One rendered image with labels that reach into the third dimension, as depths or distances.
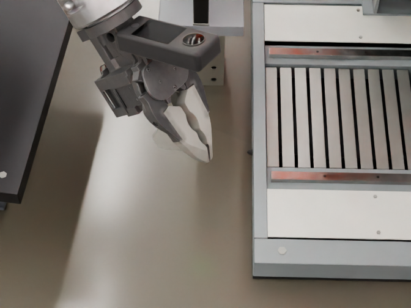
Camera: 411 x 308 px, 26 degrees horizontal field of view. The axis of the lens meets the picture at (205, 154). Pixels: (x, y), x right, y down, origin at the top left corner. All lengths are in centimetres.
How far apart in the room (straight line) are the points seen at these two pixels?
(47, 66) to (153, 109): 93
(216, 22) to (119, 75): 77
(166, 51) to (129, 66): 7
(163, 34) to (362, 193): 110
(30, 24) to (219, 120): 52
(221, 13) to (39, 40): 42
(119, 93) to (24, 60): 91
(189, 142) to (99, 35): 16
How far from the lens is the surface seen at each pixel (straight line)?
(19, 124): 185
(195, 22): 177
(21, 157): 181
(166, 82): 103
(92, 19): 100
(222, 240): 202
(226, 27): 178
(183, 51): 96
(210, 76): 222
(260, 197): 198
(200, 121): 106
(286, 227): 195
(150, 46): 99
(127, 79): 103
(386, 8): 234
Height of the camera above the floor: 179
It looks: 57 degrees down
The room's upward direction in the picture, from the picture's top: straight up
